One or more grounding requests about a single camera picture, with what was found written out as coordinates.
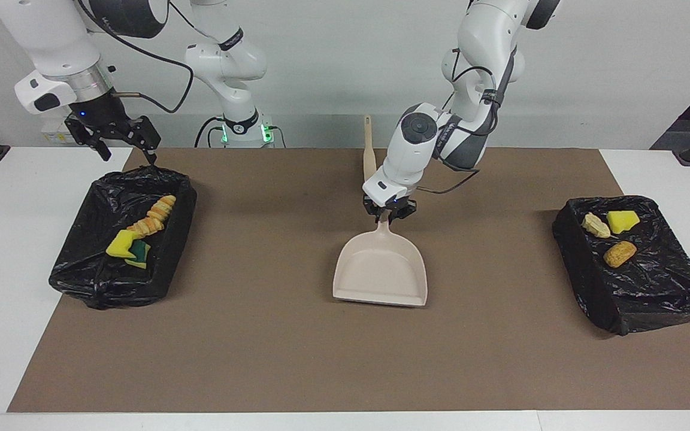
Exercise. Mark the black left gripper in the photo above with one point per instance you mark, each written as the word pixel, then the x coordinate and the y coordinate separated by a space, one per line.
pixel 390 206

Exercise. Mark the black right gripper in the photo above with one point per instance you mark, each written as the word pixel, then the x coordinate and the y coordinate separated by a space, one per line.
pixel 102 114

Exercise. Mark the beige brush with black bristles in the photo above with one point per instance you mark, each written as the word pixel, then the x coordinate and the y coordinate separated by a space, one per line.
pixel 369 155

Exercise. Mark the beige plastic dustpan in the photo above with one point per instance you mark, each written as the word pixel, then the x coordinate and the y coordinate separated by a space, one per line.
pixel 381 269

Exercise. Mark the striped croissant piece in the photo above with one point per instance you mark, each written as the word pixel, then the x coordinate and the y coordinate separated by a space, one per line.
pixel 144 226
pixel 162 208

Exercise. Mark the yellow sponge piece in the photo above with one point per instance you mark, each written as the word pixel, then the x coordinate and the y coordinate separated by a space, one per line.
pixel 119 245
pixel 622 221

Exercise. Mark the yellow sponge with green pad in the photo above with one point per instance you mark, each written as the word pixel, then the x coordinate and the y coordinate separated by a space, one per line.
pixel 139 254

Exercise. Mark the pale bread piece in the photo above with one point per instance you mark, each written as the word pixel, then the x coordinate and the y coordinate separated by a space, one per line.
pixel 595 226

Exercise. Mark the brown bread roll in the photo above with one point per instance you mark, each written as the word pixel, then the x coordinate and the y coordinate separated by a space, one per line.
pixel 620 254

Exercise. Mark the open black bag lined bin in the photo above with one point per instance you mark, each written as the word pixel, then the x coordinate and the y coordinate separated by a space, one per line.
pixel 93 269

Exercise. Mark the black bag wrapped bin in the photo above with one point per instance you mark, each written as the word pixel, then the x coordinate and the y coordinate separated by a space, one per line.
pixel 650 287

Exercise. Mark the brown table mat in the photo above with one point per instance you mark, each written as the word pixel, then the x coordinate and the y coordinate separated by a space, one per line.
pixel 345 371

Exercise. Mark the white wall socket box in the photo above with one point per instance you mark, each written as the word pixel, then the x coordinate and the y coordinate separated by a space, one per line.
pixel 57 137

